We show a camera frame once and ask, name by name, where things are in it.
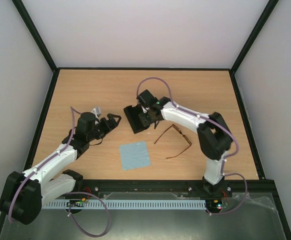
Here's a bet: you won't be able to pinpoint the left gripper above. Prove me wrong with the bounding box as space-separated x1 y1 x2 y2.
87 113 122 141

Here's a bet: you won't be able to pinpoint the black glasses case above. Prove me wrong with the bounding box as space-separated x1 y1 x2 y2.
123 104 150 134

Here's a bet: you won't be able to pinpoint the blue cleaning cloth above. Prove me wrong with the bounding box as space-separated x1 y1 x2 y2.
119 141 151 171

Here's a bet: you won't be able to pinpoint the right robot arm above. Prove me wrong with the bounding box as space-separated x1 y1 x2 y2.
130 89 234 196

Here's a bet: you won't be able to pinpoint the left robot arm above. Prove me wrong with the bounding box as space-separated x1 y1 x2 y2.
0 108 122 225

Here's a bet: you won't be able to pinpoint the brown sunglasses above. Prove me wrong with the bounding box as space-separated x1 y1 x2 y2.
153 124 192 160

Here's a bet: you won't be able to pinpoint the metal plate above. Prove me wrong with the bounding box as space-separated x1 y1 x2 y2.
0 193 286 240

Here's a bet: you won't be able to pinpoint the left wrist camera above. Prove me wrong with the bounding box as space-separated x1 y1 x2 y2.
91 106 102 118

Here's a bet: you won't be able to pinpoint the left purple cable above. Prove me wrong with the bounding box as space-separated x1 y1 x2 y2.
7 106 111 237

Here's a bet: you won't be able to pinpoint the purple cable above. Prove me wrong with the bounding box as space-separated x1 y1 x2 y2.
136 76 249 217
7 106 111 237

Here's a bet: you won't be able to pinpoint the black mounting rail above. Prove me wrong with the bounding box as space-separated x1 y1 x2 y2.
70 179 278 199

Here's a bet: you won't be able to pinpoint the light blue cable duct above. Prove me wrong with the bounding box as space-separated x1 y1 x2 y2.
42 199 206 210

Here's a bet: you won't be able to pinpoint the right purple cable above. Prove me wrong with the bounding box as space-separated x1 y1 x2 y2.
136 76 249 217

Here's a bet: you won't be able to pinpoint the black aluminium frame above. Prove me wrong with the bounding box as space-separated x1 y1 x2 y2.
0 0 291 240

